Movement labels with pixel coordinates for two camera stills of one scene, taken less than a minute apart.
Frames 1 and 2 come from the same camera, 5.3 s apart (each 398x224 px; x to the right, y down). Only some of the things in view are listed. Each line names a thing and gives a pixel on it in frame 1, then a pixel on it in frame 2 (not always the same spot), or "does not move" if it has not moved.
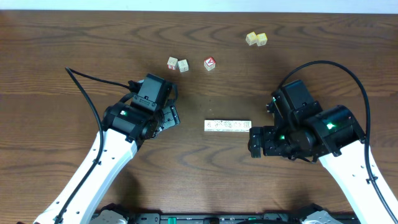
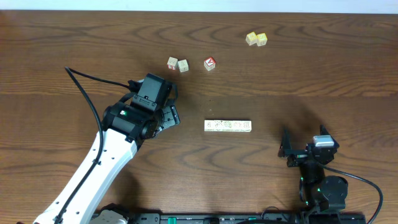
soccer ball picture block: [218, 125] does not move
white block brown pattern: [227, 126] does not move
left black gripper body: [171, 116] does not move
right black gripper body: [278, 142] → [298, 157]
